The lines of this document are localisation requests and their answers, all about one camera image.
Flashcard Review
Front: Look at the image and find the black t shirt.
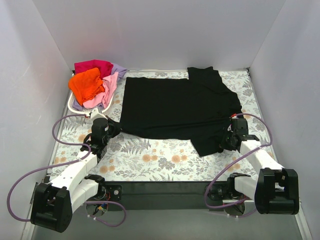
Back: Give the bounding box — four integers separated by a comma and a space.
120, 67, 242, 157

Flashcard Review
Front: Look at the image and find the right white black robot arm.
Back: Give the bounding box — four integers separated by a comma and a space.
218, 118, 300, 215

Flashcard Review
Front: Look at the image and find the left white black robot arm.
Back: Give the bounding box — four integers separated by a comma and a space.
30, 118, 121, 233

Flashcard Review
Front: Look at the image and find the white plastic laundry basket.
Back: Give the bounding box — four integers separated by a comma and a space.
67, 92, 115, 116

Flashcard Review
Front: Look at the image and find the floral patterned table mat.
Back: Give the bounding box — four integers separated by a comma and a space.
47, 71, 270, 181

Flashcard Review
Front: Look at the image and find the pink t shirt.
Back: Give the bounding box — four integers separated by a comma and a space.
83, 72, 119, 109

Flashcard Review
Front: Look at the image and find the orange t shirt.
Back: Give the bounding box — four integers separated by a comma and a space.
68, 68, 105, 106

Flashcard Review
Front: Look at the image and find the lavender t shirt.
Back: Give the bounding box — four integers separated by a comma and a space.
111, 63, 128, 81

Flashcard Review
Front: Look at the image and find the magenta t shirt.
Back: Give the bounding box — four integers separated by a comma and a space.
74, 59, 114, 76

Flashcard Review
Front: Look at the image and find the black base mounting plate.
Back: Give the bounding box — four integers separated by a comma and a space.
99, 181, 257, 212

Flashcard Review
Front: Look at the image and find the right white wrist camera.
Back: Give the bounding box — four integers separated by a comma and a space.
227, 113, 238, 132

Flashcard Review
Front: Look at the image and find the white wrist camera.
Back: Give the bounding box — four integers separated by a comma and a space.
227, 113, 238, 132
85, 107, 108, 121

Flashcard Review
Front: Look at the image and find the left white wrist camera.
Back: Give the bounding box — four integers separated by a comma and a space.
85, 107, 108, 121

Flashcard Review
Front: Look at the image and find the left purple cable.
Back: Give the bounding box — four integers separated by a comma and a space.
6, 113, 127, 228

